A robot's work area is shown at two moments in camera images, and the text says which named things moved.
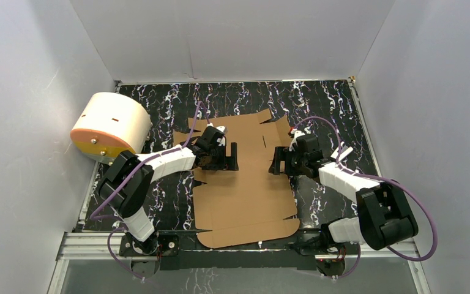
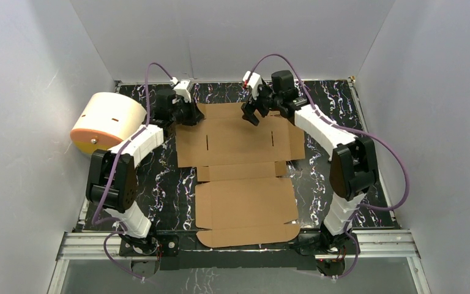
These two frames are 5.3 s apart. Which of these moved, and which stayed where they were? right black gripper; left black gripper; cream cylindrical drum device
Moved: left black gripper; right black gripper
Stayed: cream cylindrical drum device
